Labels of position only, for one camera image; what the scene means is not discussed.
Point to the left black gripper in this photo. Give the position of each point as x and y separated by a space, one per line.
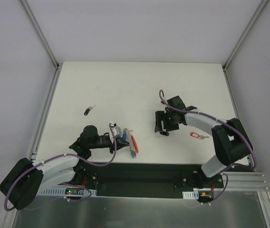
112 145

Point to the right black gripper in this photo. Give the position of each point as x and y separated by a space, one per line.
161 121

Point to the black tag key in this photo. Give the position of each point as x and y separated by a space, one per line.
88 110
164 133

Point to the red handled keyring carabiner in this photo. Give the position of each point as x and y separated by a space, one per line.
132 143

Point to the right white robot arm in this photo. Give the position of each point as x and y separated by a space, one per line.
230 140

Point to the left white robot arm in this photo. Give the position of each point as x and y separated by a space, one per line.
28 178

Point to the red tag key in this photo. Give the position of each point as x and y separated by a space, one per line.
198 136

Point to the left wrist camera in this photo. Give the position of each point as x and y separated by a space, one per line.
114 131

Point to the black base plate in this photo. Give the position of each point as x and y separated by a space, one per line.
142 180

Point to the right grey cable duct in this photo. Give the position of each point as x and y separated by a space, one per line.
190 195

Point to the grey cable duct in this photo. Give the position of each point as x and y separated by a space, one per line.
67 191
190 195

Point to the left grey cable duct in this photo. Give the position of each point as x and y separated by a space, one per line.
67 191

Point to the aluminium front rail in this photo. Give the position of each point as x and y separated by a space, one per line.
247 181

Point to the left aluminium frame post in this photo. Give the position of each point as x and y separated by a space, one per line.
39 33

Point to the aluminium frame post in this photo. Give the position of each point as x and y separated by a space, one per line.
256 15
39 33

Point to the right aluminium frame post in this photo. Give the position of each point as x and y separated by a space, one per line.
256 15

